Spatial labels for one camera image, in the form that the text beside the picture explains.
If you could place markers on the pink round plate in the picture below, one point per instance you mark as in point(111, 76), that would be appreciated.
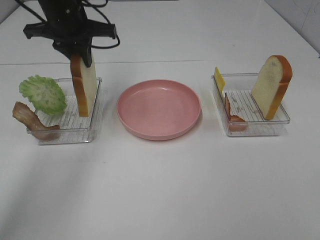
point(159, 109)

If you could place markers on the right clear plastic container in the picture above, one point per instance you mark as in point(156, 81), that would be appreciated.
point(238, 87)

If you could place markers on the clear plastic container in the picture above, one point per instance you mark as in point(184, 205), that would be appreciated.
point(238, 87)
point(73, 128)

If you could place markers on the bacon strip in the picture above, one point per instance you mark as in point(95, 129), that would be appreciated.
point(235, 123)
point(26, 116)

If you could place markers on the green lettuce leaf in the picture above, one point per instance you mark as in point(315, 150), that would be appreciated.
point(45, 94)

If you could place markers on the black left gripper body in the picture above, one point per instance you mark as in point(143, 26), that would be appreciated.
point(72, 30)

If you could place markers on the yellow cheese slice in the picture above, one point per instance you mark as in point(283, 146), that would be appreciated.
point(219, 80)

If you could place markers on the bread slice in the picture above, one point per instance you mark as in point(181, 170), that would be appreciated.
point(271, 85)
point(84, 84)

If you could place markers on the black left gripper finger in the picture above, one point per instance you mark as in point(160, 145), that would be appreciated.
point(84, 49)
point(65, 48)

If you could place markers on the left clear plastic container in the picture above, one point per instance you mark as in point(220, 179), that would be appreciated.
point(73, 128)

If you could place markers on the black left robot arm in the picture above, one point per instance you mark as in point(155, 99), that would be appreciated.
point(67, 9)

